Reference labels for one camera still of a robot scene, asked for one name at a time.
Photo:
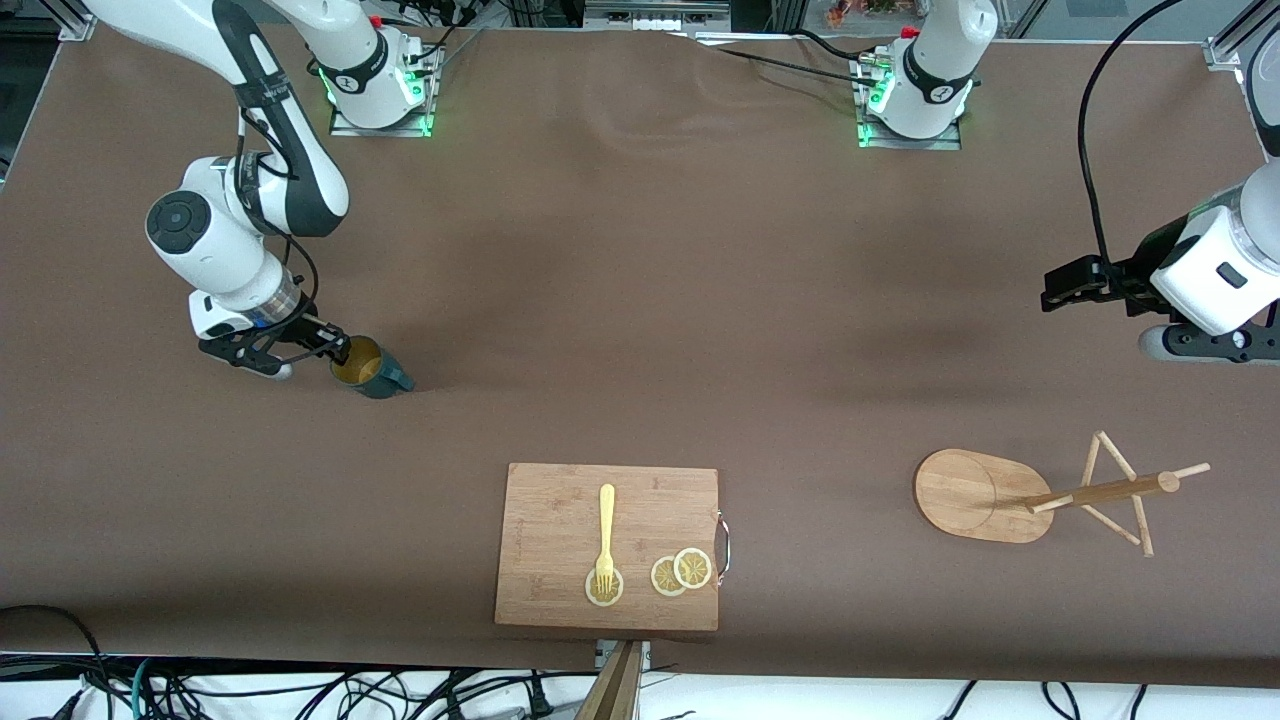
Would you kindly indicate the yellow lemon slice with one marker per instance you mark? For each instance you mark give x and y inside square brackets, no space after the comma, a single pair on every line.
[663,578]
[604,592]
[693,568]

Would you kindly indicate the teal mug yellow inside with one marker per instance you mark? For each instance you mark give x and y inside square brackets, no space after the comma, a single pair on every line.
[378,378]

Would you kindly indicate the wooden mug rack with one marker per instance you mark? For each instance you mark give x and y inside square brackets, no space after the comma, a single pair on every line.
[980,495]

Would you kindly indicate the aluminium frame profile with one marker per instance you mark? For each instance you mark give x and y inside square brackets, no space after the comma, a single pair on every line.
[78,25]
[1235,45]

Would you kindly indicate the wooden cutting board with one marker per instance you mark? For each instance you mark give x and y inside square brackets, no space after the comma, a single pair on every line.
[560,540]

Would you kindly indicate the yellow plastic fork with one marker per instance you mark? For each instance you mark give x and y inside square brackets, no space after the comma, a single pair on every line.
[606,520]

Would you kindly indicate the metal bracket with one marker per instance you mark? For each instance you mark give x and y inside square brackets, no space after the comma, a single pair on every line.
[645,652]

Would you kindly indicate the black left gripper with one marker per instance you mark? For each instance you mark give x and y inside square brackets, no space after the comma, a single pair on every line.
[1133,272]

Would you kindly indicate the brown wooden beam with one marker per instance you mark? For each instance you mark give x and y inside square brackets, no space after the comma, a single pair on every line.
[612,690]

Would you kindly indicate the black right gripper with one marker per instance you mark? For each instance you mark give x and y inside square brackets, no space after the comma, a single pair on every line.
[302,326]

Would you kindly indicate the white power strip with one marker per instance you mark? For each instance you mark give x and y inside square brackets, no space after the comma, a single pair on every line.
[655,12]

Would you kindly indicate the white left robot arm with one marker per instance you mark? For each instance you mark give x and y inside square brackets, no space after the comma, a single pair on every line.
[935,80]

